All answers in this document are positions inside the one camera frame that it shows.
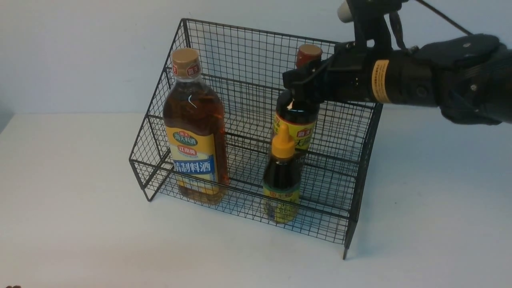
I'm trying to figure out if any small yellow-capped sauce bottle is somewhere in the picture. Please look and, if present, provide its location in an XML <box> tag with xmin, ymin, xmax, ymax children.
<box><xmin>262</xmin><ymin>123</ymin><xmax>301</xmax><ymax>224</ymax></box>

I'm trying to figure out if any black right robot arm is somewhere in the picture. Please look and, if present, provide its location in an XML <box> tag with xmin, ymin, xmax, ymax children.
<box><xmin>283</xmin><ymin>34</ymin><xmax>511</xmax><ymax>125</ymax></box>

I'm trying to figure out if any black right camera cable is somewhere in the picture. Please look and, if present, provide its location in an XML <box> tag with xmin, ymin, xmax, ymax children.
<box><xmin>414</xmin><ymin>0</ymin><xmax>474</xmax><ymax>36</ymax></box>

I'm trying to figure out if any black wire mesh shelf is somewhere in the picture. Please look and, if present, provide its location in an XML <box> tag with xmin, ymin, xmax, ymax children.
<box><xmin>129</xmin><ymin>18</ymin><xmax>383</xmax><ymax>259</ymax></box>

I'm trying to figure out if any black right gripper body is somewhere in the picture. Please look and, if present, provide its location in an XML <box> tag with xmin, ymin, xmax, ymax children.
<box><xmin>313</xmin><ymin>47</ymin><xmax>438</xmax><ymax>106</ymax></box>

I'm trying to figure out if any large cooking wine bottle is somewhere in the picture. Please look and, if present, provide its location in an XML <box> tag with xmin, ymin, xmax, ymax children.
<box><xmin>162</xmin><ymin>48</ymin><xmax>229</xmax><ymax>205</ymax></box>

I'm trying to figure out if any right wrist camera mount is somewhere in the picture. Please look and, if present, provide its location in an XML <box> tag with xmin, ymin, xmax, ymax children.
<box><xmin>337</xmin><ymin>0</ymin><xmax>408</xmax><ymax>52</ymax></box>

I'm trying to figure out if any dark soy sauce bottle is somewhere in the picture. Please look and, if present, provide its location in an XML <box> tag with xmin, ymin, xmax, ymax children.
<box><xmin>271</xmin><ymin>44</ymin><xmax>322</xmax><ymax>170</ymax></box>

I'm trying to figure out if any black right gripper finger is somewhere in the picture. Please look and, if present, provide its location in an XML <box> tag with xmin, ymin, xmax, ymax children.
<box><xmin>289</xmin><ymin>82</ymin><xmax>325</xmax><ymax>105</ymax></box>
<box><xmin>283</xmin><ymin>60</ymin><xmax>332</xmax><ymax>87</ymax></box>

